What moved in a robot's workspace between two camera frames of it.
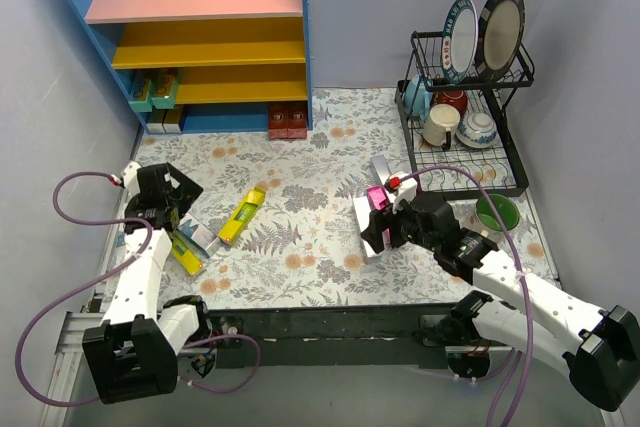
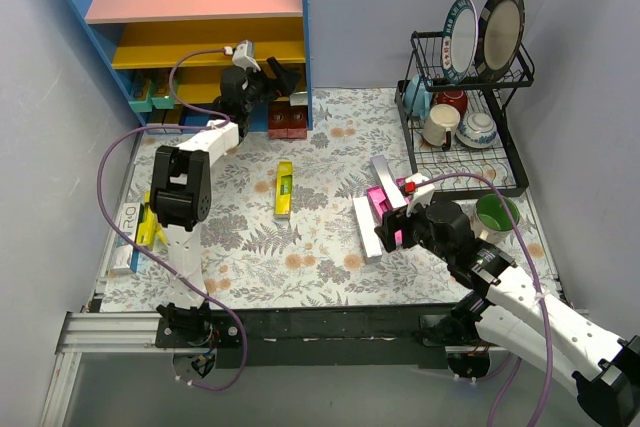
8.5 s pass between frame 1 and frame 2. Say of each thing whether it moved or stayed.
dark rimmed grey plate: stayed
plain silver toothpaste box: stayed
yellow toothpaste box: moved
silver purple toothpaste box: stayed
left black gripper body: moved
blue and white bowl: stayed
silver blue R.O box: moved
